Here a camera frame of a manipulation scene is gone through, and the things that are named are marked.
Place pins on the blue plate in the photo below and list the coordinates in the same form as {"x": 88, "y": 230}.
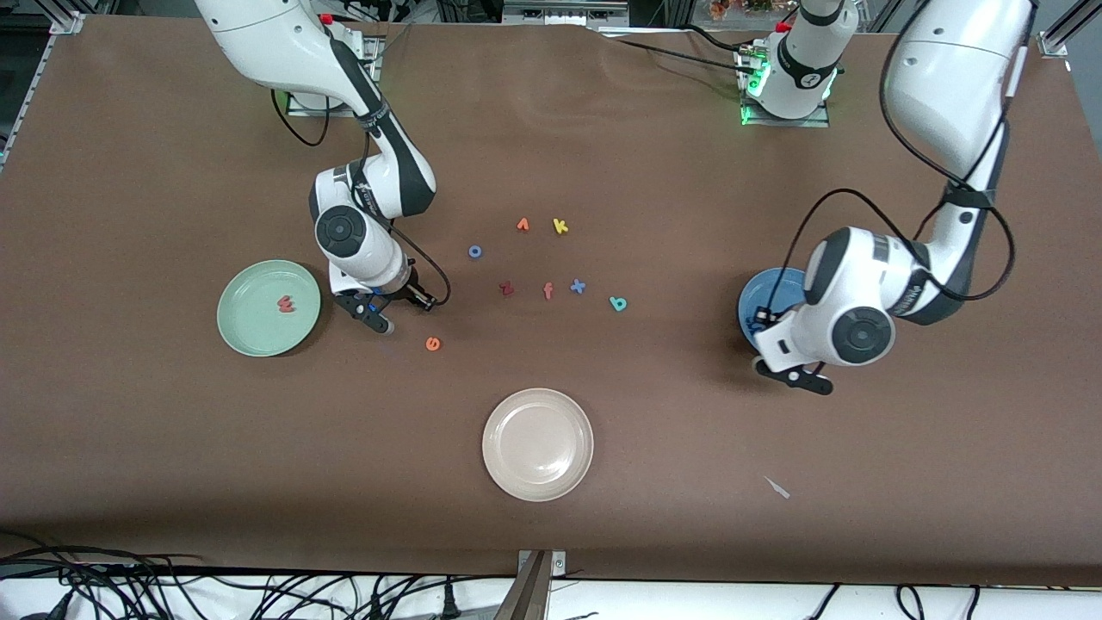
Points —
{"x": 779, "y": 288}

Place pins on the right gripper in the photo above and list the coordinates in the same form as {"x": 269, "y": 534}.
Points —
{"x": 407, "y": 292}

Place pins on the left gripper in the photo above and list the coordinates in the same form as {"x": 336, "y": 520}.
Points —
{"x": 761, "y": 320}

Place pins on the beige plate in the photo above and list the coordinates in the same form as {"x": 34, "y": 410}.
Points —
{"x": 538, "y": 443}

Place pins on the metal frame post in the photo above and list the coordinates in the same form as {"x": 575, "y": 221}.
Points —
{"x": 529, "y": 594}

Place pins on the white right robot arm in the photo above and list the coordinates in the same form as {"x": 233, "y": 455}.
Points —
{"x": 284, "y": 43}

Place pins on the grey metal box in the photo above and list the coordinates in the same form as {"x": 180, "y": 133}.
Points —
{"x": 560, "y": 10}

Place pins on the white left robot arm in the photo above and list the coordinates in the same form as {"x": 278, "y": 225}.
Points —
{"x": 947, "y": 86}

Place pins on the white paper scrap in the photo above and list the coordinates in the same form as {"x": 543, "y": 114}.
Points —
{"x": 777, "y": 488}

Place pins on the green plate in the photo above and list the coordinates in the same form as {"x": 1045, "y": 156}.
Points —
{"x": 258, "y": 331}

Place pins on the pink foam letter w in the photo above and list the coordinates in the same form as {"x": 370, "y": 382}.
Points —
{"x": 286, "y": 303}

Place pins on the teal foam letter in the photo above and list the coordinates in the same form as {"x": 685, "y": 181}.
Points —
{"x": 614, "y": 302}

